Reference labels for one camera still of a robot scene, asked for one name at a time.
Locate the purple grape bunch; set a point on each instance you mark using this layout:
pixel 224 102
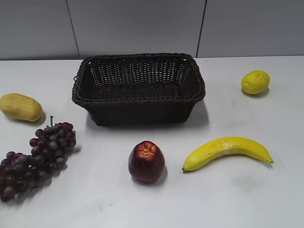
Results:
pixel 20 173

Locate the yellow banana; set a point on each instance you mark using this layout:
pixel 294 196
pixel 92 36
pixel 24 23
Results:
pixel 226 146

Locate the red apple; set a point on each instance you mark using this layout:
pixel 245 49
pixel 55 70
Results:
pixel 146 162

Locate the yellow mango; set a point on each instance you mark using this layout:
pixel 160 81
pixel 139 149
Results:
pixel 20 107

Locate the dark brown wicker basket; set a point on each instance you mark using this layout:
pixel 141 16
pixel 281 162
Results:
pixel 148 88

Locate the yellow lemon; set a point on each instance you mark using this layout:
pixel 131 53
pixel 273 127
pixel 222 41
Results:
pixel 255 82

